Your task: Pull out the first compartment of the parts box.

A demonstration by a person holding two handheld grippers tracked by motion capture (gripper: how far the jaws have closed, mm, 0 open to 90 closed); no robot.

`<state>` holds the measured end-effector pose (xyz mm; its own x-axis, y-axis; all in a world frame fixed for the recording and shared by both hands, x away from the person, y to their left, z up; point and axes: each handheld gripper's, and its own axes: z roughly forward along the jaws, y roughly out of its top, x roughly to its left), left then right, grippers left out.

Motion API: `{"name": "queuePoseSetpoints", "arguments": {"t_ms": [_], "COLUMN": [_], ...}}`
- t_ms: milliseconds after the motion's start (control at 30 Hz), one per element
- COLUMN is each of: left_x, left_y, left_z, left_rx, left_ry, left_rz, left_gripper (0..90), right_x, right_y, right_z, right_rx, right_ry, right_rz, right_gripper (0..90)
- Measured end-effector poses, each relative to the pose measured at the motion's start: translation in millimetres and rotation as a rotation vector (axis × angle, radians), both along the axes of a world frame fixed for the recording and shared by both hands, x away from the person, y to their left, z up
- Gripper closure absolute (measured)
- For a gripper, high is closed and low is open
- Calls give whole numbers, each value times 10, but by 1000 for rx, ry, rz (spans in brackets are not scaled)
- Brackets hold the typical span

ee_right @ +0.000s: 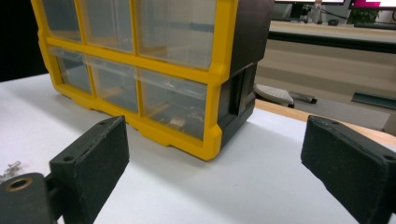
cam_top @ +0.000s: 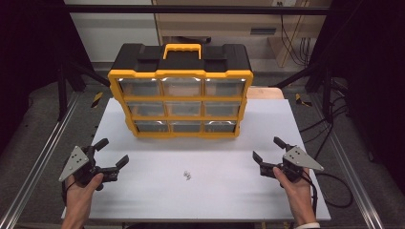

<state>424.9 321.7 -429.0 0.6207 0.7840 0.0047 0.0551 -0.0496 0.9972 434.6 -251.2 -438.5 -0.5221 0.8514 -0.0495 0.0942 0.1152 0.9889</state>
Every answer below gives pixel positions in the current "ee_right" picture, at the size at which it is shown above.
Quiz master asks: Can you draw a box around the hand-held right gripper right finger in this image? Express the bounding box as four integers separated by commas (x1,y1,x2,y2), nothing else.
301,115,396,224

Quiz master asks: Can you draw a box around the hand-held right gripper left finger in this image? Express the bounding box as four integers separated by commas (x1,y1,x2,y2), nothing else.
49,115,130,224

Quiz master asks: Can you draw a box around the yellow black drawer cabinet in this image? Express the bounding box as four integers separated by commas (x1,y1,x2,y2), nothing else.
30,0,276,161

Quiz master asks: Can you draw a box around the dark green strip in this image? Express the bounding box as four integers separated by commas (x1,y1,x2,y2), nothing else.
351,90,396,111

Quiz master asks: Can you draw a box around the black cylinder bar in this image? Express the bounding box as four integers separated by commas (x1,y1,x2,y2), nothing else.
289,91,318,105

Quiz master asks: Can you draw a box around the light grey chair seat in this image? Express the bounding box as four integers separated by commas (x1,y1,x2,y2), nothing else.
253,83,295,109

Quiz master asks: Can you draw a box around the long light desk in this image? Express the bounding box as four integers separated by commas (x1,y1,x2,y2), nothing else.
268,20,396,54

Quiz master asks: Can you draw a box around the black keyboard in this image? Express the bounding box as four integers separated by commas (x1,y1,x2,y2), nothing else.
353,21,396,31

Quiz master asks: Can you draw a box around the green plant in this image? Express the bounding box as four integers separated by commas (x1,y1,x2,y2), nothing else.
347,7,390,26

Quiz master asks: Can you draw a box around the grey bottle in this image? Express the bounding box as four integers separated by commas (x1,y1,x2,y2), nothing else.
311,0,323,24

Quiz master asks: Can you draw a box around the monitor with pink screen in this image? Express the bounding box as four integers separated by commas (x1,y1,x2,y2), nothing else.
349,0,396,9

